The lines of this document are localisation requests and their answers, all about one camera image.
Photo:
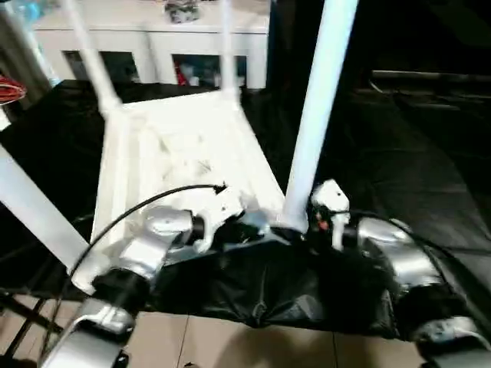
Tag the white plastic table top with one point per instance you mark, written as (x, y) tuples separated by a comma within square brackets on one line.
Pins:
[(184, 146)]

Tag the white plastic table leg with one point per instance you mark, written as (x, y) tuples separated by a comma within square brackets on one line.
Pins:
[(318, 100), (34, 211), (92, 61), (229, 46)]

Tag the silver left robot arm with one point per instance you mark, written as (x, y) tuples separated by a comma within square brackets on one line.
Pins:
[(138, 257)]

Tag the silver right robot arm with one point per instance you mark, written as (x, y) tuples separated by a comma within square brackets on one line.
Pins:
[(403, 257)]

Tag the black plastic mat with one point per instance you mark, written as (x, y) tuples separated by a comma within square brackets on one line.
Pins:
[(414, 169)]

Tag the white sideboard with glass doors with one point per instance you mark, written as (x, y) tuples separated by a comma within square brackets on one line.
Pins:
[(153, 46)]

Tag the dark object on cabinet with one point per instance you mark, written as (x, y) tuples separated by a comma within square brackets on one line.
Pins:
[(182, 10)]

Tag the grey curtain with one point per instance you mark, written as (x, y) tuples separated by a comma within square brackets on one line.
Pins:
[(23, 46)]

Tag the blue lit device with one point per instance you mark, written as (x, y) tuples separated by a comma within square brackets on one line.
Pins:
[(29, 9)]

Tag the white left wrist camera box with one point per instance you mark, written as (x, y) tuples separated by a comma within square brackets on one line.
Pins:
[(221, 207)]

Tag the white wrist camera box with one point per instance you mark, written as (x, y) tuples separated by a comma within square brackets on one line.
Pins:
[(221, 207), (331, 201)]

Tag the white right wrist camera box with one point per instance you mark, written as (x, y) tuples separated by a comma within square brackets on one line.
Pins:
[(331, 201)]

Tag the black folding table frame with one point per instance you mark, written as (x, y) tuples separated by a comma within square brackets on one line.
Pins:
[(23, 326)]

